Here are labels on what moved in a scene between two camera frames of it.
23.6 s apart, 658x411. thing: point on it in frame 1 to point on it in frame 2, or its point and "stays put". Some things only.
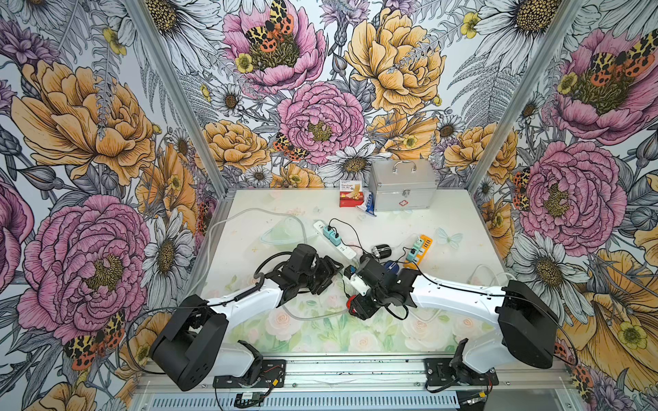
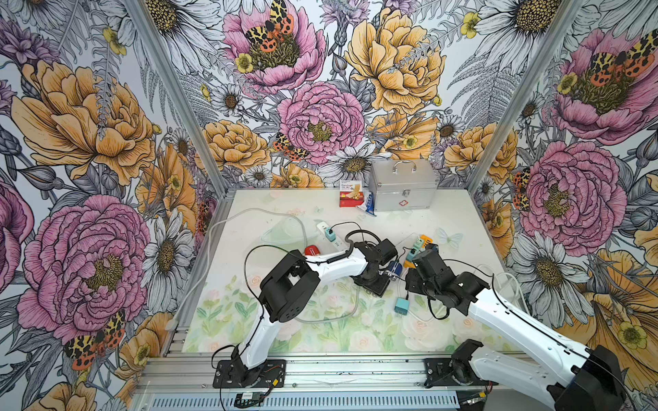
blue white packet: (368, 204) stays put
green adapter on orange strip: (415, 248) stays put
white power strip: (346, 252) stays put
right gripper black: (362, 309) to (412, 280)
